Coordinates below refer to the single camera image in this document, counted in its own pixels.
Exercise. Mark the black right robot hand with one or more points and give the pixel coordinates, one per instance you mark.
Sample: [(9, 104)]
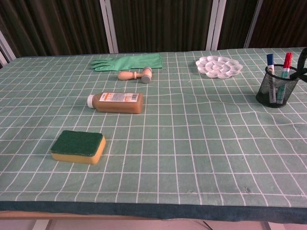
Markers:
[(301, 60)]

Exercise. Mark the red cap marker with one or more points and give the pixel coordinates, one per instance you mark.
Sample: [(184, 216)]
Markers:
[(286, 64)]

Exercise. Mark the black marker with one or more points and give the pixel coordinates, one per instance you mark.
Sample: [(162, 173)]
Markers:
[(295, 75)]

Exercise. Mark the blue cap marker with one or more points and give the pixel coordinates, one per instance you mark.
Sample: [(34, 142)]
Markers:
[(271, 62)]

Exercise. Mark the black mesh pen holder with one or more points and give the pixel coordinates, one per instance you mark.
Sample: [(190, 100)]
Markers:
[(275, 93)]

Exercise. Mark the white flower-shaped paint palette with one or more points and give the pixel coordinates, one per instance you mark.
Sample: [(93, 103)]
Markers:
[(218, 67)]

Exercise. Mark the green checked tablecloth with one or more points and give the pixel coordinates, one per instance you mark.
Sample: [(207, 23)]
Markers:
[(192, 143)]

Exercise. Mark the small wooden toy hammer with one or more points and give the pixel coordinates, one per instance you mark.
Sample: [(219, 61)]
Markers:
[(146, 76)]

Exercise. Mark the green rubber glove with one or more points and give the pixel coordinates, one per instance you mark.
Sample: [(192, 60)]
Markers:
[(134, 62)]

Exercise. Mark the brown liquid bottle white cap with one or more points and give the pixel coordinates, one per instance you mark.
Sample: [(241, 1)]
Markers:
[(120, 105)]

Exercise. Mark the yellow sponge green scouring pad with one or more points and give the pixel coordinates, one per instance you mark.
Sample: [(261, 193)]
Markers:
[(76, 143)]

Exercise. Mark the white screen frame post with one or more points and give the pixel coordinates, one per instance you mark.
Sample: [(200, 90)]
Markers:
[(6, 48), (216, 24), (253, 26), (109, 26)]

